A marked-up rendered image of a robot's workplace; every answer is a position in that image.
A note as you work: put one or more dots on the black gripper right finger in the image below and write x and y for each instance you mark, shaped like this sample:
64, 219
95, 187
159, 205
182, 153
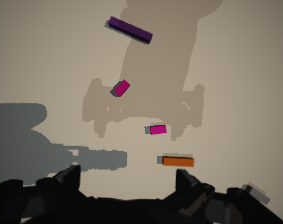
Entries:
220, 208

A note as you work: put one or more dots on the magenta rod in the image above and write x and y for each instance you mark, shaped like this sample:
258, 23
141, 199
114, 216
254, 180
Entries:
122, 88
158, 129

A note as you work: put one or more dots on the grey rod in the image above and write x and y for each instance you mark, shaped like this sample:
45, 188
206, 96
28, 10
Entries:
256, 194

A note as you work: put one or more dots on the orange rectangular bar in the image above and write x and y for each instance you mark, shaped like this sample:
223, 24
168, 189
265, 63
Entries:
177, 161

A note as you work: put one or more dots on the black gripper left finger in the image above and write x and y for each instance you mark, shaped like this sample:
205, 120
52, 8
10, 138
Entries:
53, 192

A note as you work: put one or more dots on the purple rod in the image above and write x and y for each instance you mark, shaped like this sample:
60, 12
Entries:
130, 30

